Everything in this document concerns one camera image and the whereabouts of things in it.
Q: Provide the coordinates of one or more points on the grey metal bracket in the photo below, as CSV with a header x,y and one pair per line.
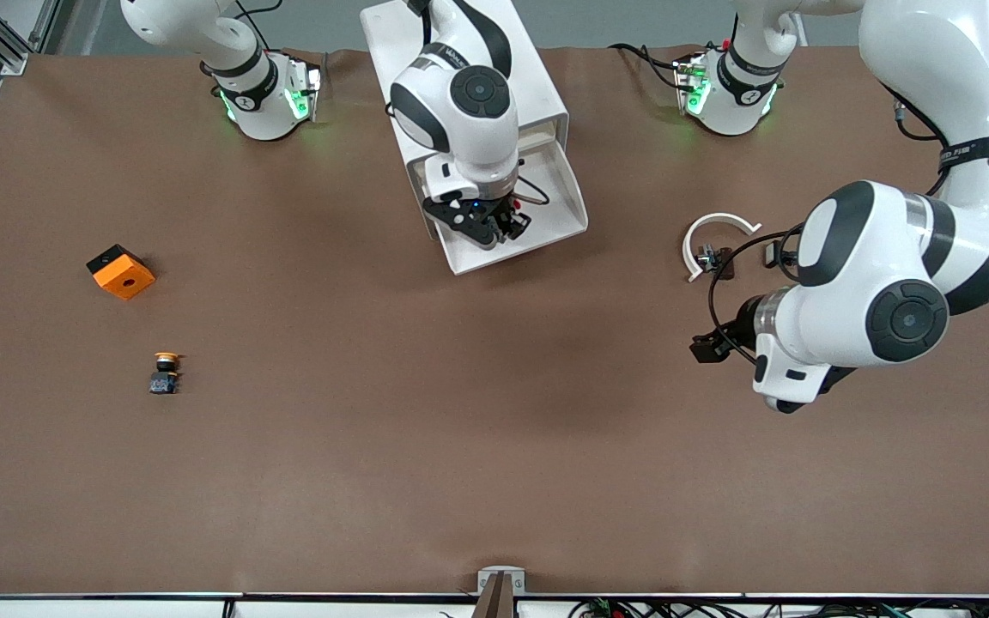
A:
x,y
501,572

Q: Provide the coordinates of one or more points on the brown table mat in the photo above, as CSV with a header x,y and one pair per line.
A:
x,y
460,412

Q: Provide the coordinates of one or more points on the yellow mushroom push button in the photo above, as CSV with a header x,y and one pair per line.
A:
x,y
165,378

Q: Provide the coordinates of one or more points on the small black switch component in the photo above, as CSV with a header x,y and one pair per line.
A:
x,y
771,251

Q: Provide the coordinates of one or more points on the white table edge rail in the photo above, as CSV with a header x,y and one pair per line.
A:
x,y
117,608

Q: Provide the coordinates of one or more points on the brown tapered post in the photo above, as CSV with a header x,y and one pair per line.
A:
x,y
496,601

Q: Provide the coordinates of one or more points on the dark brown switch component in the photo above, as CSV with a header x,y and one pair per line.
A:
x,y
725,257

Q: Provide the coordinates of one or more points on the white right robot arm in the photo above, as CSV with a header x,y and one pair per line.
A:
x,y
477,129

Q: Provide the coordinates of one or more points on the white plastic drawer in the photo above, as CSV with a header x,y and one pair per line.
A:
x,y
537,133
550,215

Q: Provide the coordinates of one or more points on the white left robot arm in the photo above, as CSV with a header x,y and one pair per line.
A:
x,y
846,283

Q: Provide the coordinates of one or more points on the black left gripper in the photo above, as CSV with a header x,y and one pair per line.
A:
x,y
742,324

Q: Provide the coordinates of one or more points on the orange black enclosure box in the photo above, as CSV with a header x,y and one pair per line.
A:
x,y
125,279

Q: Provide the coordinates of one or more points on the white drawer cabinet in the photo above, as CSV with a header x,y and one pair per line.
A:
x,y
383,51

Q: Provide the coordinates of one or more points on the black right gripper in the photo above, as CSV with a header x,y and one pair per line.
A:
x,y
504,211

